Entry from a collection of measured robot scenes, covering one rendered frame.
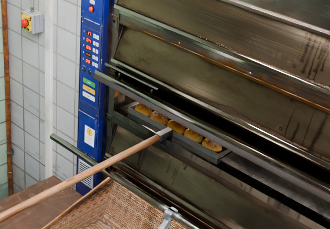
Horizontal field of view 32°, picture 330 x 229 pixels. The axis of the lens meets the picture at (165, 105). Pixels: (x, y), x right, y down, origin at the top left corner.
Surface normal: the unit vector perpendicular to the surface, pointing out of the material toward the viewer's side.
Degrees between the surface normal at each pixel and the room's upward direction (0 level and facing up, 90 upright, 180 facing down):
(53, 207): 0
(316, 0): 90
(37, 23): 90
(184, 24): 70
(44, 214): 0
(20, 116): 90
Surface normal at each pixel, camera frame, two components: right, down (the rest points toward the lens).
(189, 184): -0.59, -0.03
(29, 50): -0.66, 0.29
